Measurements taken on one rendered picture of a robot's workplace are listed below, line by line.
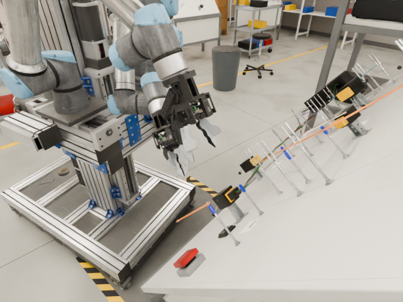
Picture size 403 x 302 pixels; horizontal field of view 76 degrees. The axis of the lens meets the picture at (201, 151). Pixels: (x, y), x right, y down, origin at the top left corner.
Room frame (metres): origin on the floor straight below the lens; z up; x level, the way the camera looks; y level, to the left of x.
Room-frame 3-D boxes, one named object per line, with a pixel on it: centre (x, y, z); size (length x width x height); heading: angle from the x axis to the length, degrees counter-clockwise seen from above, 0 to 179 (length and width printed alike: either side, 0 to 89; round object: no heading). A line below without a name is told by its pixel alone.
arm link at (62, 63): (1.02, 0.56, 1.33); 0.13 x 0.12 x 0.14; 152
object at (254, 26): (6.19, -1.24, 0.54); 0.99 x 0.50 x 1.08; 132
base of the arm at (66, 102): (1.02, 0.56, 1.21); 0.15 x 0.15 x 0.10
